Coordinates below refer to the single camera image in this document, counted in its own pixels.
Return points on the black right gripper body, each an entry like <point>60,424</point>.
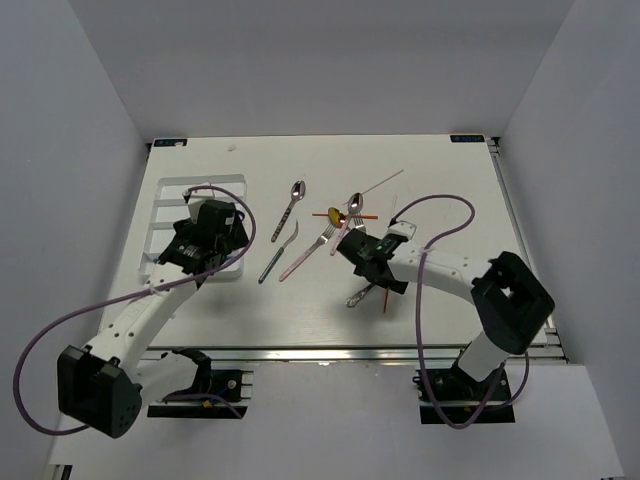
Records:
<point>399,287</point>

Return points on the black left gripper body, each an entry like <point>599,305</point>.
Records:
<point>235,240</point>

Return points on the fork with pink handle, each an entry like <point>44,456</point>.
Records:
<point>320,241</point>

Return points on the silver fork black handle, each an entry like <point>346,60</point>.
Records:
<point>354,299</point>

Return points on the knife with teal handle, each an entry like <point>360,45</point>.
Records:
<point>278,254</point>

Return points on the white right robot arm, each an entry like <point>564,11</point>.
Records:
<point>511,303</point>

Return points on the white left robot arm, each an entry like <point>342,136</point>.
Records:
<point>103,384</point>

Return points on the white chopstick short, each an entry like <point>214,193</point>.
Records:
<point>393,206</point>

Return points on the orange chopstick upper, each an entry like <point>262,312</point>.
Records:
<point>370,216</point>

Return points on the white chopstick long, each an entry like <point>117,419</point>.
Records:
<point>382,181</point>

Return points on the blue label sticker left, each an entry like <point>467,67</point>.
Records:
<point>170,143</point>

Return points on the blue label sticker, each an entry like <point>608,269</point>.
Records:
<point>170,143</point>
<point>467,138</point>

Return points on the blue label sticker right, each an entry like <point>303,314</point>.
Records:
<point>467,138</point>

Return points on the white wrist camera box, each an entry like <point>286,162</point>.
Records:
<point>400,232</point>

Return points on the gold spoon pink handle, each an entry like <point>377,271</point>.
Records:
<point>337,222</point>

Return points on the silver spoon iridescent handle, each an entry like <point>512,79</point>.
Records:
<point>354,221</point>

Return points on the silver spoon patterned handle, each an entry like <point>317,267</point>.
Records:
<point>297,193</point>

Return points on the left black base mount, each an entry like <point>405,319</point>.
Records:
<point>220,395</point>

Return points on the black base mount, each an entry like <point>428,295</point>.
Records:
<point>459,400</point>
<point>220,395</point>

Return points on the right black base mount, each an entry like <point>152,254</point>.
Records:
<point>459,400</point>

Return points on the aluminium table frame rail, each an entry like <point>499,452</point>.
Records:
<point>553,350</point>

